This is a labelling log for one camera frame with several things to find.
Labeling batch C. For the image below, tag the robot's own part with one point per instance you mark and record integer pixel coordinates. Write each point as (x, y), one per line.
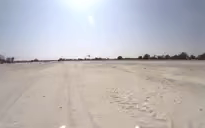
(62, 126)
(137, 126)

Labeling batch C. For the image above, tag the distant row of trees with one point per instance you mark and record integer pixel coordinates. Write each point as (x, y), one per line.
(176, 56)

